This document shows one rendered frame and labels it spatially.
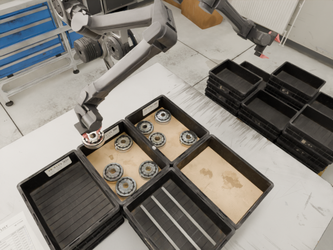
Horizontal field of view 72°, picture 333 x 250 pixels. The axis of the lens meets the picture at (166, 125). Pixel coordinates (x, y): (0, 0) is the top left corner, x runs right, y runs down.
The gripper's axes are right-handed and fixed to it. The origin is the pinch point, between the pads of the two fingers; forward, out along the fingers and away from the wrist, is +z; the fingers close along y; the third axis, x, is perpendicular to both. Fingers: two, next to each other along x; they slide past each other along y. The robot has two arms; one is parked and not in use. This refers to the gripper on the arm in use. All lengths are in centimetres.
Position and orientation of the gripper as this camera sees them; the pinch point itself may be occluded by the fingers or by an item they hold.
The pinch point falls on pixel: (92, 135)
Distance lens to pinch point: 113.1
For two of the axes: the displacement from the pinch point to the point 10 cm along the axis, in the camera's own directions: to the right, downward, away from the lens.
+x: -6.6, -6.2, 4.2
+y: 7.5, -5.2, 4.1
